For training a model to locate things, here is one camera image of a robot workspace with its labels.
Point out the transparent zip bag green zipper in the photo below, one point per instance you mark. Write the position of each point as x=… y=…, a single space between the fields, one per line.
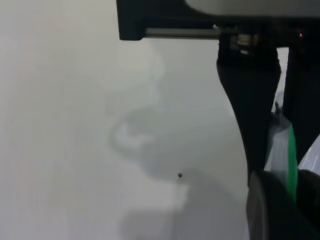
x=291 y=155

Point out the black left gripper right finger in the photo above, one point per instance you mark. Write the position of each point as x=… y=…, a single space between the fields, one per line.
x=310 y=200

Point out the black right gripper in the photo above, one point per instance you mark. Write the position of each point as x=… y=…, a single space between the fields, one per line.
x=150 y=17

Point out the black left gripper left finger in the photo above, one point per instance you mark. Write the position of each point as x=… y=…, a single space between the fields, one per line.
x=267 y=212

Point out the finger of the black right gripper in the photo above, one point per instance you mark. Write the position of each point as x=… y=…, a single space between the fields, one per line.
x=305 y=100
x=250 y=100

